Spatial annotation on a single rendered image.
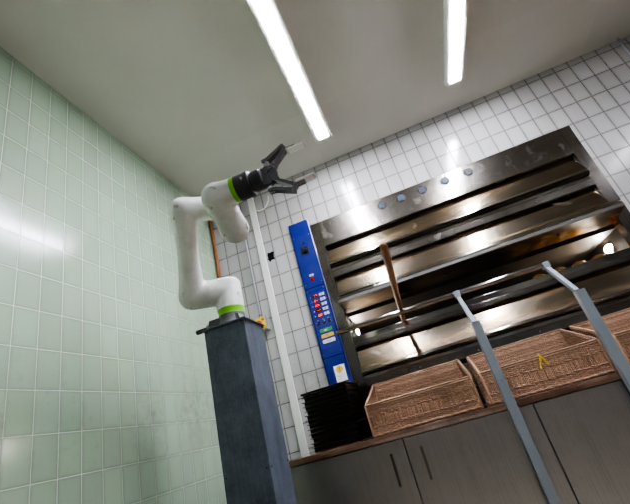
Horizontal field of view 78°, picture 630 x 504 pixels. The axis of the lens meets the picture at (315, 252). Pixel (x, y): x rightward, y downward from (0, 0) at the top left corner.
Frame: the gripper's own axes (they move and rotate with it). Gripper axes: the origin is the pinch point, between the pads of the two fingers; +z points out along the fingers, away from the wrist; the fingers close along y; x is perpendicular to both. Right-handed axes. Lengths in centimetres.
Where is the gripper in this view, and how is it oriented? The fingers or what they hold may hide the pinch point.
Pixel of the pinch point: (306, 160)
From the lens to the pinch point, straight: 135.1
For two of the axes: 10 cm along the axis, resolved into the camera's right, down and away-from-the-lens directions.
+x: -2.9, -3.4, -8.9
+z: 9.2, -3.4, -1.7
